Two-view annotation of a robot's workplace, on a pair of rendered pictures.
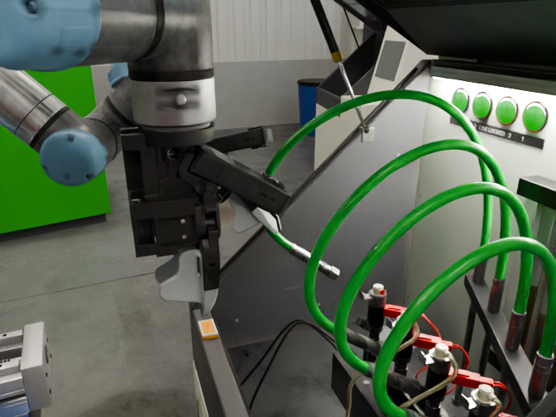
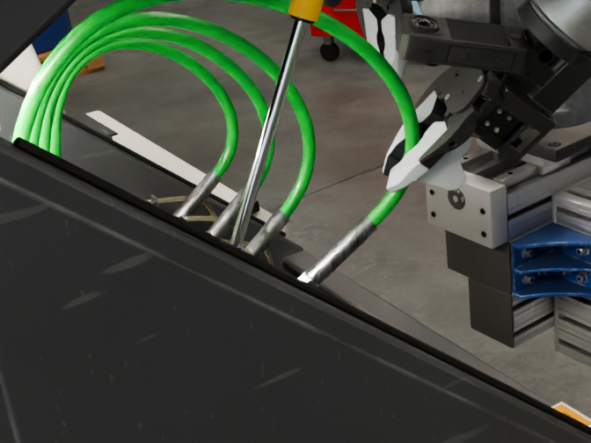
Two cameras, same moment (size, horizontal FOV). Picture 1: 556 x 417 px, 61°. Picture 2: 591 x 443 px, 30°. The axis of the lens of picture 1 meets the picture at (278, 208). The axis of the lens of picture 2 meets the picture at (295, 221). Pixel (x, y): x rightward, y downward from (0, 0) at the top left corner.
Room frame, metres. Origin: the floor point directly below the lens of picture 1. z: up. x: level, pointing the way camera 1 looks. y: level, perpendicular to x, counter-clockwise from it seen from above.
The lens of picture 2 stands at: (1.63, -0.25, 1.62)
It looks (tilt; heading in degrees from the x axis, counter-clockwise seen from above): 25 degrees down; 171
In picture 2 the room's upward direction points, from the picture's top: 7 degrees counter-clockwise
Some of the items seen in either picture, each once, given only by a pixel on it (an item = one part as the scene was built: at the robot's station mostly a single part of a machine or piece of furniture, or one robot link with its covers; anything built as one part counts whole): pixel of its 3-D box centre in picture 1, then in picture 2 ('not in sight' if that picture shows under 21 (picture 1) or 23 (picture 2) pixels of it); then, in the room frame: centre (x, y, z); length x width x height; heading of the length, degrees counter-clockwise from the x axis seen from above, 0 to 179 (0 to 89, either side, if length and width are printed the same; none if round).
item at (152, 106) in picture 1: (174, 103); not in sight; (0.44, 0.09, 1.45); 0.08 x 0.08 x 0.05
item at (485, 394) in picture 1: (485, 399); not in sight; (0.42, -0.24, 1.12); 0.02 x 0.02 x 0.03
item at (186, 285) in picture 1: (187, 288); (394, 39); (0.42, 0.09, 1.27); 0.06 x 0.03 x 0.09; 109
